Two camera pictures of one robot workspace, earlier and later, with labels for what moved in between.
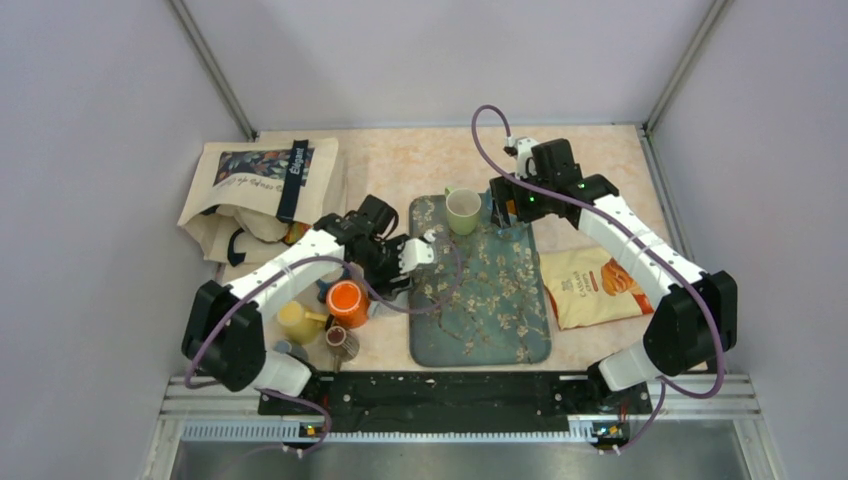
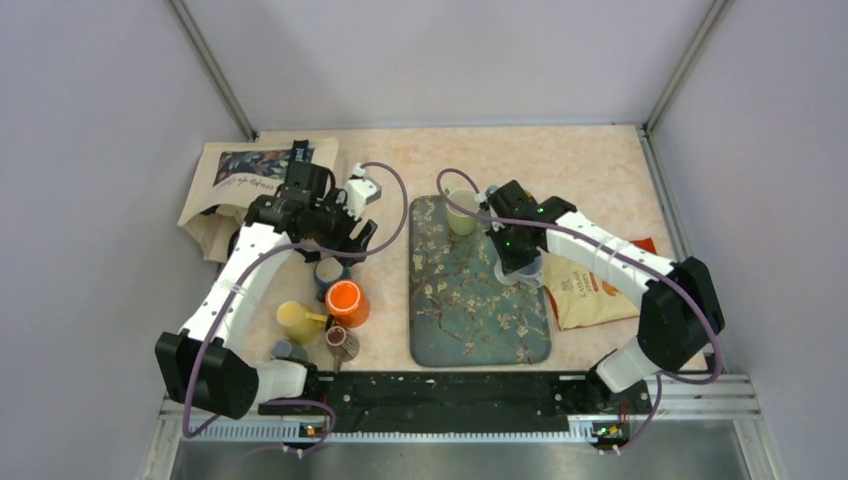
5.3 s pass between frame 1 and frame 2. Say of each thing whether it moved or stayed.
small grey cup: stayed
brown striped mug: stayed
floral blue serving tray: stayed
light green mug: stayed
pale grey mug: moved
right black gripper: moved
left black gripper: moved
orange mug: stayed
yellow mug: stayed
